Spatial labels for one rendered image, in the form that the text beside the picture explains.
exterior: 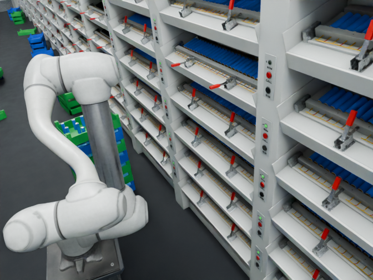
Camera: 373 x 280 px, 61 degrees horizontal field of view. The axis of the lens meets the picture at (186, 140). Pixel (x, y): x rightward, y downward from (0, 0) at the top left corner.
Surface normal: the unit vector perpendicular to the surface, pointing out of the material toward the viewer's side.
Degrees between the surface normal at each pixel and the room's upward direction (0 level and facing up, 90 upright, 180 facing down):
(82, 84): 83
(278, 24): 90
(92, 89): 82
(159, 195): 0
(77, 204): 20
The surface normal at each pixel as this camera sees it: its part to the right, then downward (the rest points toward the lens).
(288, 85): 0.50, 0.44
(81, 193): -0.15, -0.65
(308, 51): -0.36, -0.68
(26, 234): 0.14, -0.01
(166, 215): -0.08, -0.83
